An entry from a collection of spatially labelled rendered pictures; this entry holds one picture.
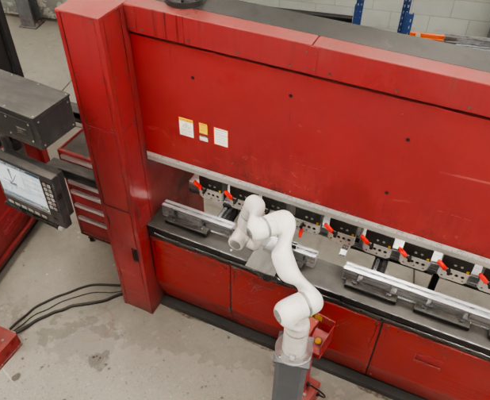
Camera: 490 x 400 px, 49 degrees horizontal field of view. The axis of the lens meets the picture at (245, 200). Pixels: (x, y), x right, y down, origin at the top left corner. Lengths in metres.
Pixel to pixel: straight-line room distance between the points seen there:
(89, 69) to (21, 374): 2.21
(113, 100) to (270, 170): 0.88
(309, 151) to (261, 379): 1.77
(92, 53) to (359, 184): 1.44
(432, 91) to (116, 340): 2.77
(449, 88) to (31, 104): 1.87
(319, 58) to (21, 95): 1.44
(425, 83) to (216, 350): 2.42
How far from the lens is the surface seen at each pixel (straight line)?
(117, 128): 2.93
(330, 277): 3.23
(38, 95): 2.82
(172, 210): 3.48
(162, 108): 2.96
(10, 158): 3.05
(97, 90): 2.86
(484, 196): 2.60
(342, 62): 2.35
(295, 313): 2.40
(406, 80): 2.32
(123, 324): 4.13
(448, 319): 3.19
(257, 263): 3.09
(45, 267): 4.62
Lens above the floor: 3.37
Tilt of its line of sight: 43 degrees down
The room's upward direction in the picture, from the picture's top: 1 degrees clockwise
